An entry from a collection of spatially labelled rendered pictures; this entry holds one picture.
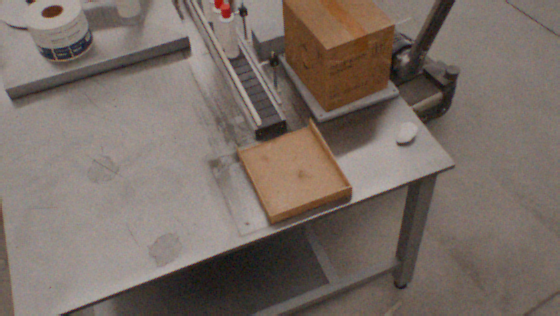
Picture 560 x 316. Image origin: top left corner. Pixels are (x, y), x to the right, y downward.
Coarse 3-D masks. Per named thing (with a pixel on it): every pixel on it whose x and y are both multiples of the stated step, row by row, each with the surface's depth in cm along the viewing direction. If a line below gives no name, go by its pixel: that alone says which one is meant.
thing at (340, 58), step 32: (288, 0) 188; (320, 0) 187; (352, 0) 186; (288, 32) 195; (320, 32) 176; (352, 32) 175; (384, 32) 178; (320, 64) 180; (352, 64) 181; (384, 64) 188; (320, 96) 191; (352, 96) 192
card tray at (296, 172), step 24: (264, 144) 187; (288, 144) 186; (312, 144) 186; (264, 168) 180; (288, 168) 180; (312, 168) 179; (336, 168) 178; (264, 192) 175; (288, 192) 174; (312, 192) 174; (336, 192) 169; (288, 216) 168
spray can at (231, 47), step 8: (224, 8) 193; (224, 16) 194; (232, 16) 196; (224, 24) 196; (232, 24) 197; (224, 32) 199; (232, 32) 199; (224, 40) 202; (232, 40) 201; (224, 48) 205; (232, 48) 204; (232, 56) 206
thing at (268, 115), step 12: (240, 60) 207; (228, 72) 207; (240, 72) 203; (252, 72) 202; (252, 84) 198; (252, 96) 195; (264, 96) 194; (264, 108) 191; (264, 120) 187; (276, 120) 187
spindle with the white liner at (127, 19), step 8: (120, 0) 215; (128, 0) 215; (136, 0) 218; (120, 8) 218; (128, 8) 218; (136, 8) 220; (120, 16) 221; (128, 16) 220; (136, 16) 222; (128, 24) 223
